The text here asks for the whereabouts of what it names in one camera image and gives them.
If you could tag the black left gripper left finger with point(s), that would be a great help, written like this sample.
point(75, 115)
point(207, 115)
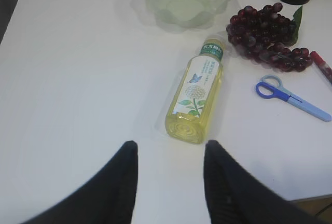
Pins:
point(108, 197)

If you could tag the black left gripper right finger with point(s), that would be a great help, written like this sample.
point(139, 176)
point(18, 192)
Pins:
point(233, 195)

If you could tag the yellow tea bottle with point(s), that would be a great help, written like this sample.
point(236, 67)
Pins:
point(189, 114)

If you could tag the dark red grape bunch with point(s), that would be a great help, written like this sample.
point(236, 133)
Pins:
point(267, 36)

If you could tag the red glitter pen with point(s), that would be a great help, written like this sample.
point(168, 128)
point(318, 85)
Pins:
point(322, 65)

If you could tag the blue scissors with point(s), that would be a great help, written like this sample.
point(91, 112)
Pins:
point(271, 86)

